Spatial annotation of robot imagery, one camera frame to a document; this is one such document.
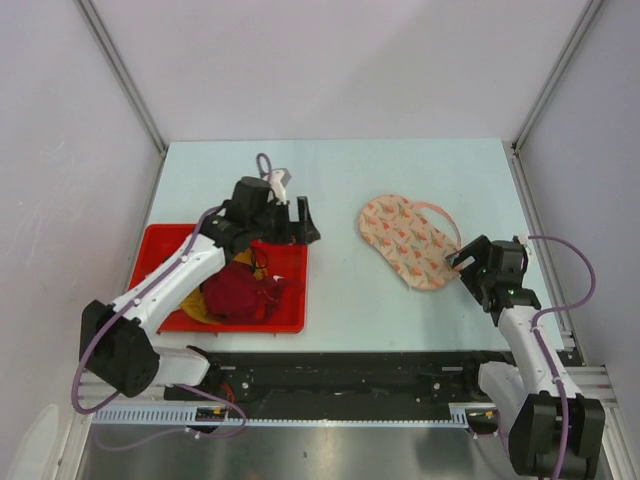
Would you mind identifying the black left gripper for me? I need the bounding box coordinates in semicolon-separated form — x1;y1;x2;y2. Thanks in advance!
248;197;319;246

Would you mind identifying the dark red garment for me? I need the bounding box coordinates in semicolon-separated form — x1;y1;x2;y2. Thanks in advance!
201;262;292;325

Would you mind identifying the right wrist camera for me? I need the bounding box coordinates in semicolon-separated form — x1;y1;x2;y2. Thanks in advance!
514;235;532;258

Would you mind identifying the left aluminium frame post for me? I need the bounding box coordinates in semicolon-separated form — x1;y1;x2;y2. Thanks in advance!
74;0;169;154

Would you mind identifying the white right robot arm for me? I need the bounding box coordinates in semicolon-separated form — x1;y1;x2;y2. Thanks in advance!
446;235;605;479

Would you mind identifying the white slotted cable duct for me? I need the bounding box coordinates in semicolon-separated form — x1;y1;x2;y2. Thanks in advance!
93;404;468;429

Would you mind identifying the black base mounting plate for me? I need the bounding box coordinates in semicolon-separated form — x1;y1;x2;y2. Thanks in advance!
195;350;513;403

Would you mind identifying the red plastic bin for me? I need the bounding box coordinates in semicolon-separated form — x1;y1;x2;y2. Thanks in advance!
159;241;308;334

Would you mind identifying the right aluminium frame post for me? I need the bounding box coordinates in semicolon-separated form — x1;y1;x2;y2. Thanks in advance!
510;0;609;151

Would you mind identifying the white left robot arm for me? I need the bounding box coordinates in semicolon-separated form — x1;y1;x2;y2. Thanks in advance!
72;176;321;400

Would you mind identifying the aluminium frame post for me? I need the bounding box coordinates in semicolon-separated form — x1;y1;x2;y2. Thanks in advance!
74;0;169;154
510;0;609;151

